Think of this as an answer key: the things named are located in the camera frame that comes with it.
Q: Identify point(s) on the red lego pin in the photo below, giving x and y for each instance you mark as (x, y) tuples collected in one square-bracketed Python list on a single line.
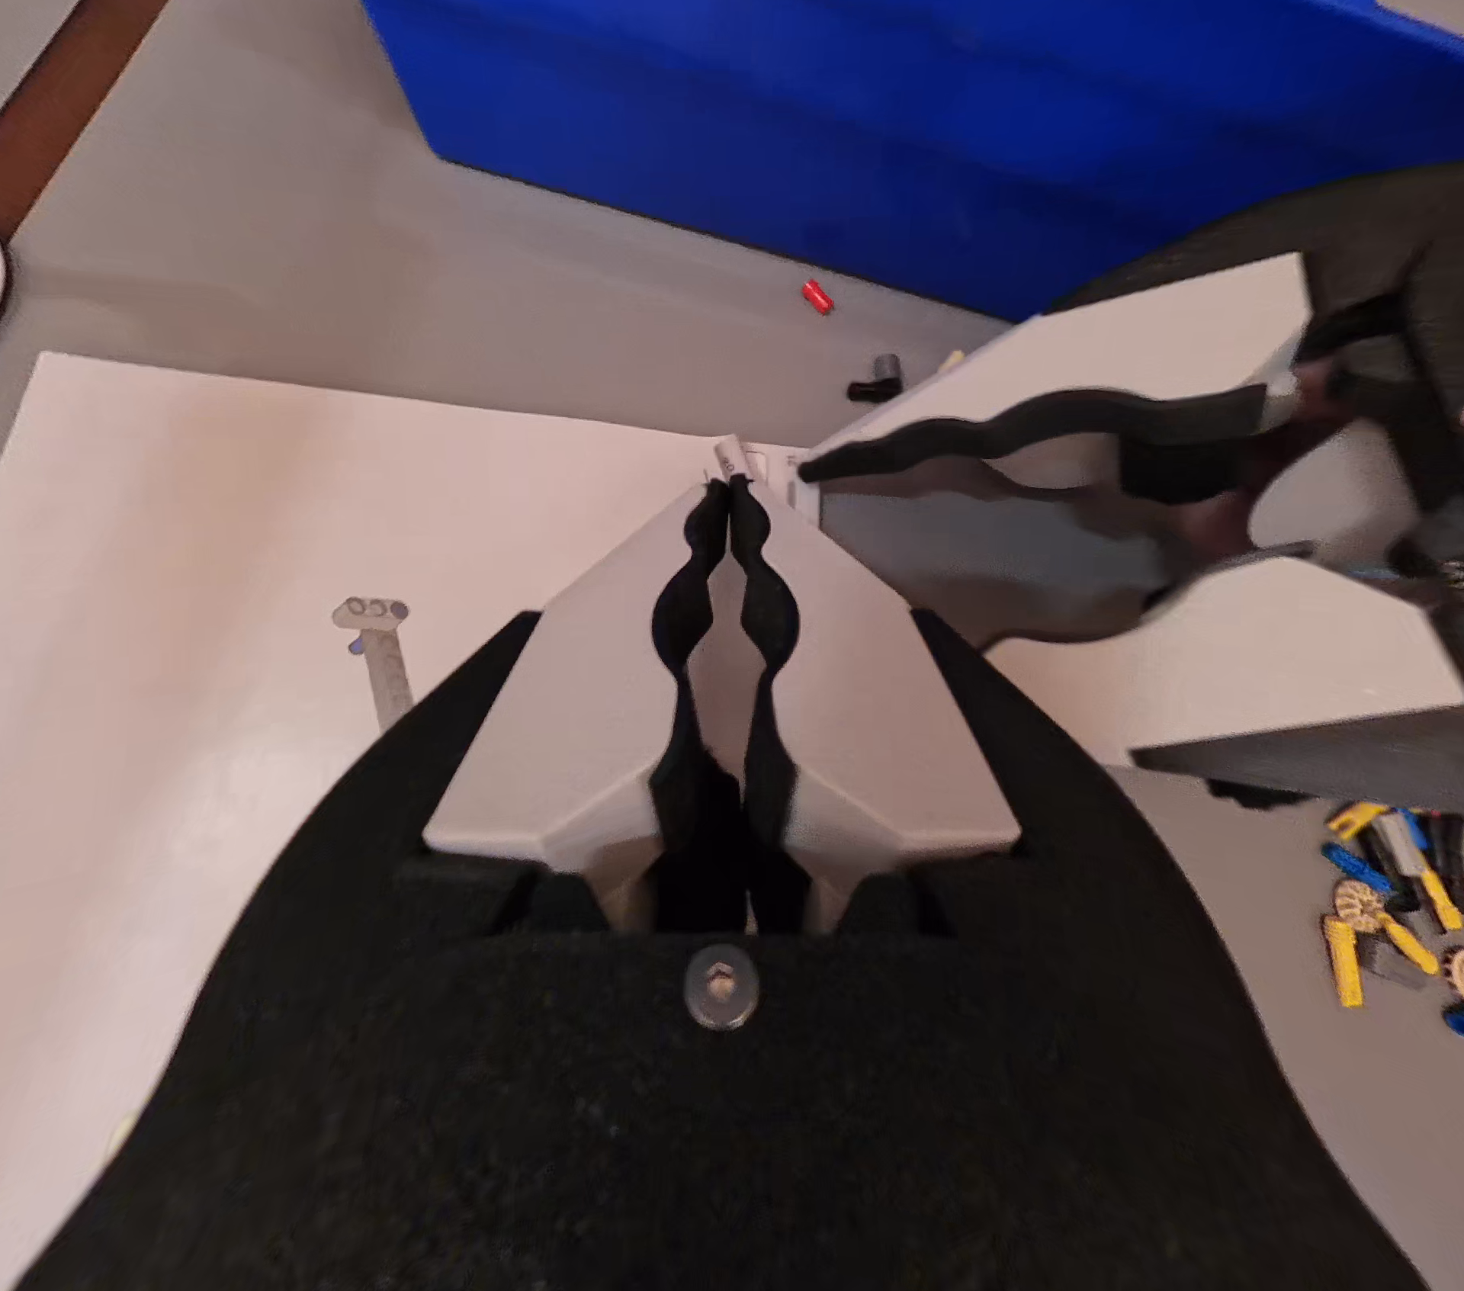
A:
[(815, 297)]

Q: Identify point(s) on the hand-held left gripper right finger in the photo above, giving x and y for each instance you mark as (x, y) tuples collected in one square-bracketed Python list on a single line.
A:
[(891, 742)]

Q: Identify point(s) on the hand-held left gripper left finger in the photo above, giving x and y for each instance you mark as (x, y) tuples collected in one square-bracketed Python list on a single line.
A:
[(549, 742)]

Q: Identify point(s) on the lego instruction booklet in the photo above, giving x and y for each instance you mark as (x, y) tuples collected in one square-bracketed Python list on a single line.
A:
[(229, 571)]

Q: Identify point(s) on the blue plastic bin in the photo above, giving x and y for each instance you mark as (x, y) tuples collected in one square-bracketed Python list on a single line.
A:
[(800, 55)]

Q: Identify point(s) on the black grey lego elbow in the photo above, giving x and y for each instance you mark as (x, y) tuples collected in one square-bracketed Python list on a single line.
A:
[(873, 379)]

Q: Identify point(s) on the brown wooden strip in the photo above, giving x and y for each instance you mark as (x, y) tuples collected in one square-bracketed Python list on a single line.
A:
[(114, 33)]

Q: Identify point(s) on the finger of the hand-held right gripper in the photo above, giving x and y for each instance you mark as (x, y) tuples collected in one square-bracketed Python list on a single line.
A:
[(1143, 330), (1258, 651)]

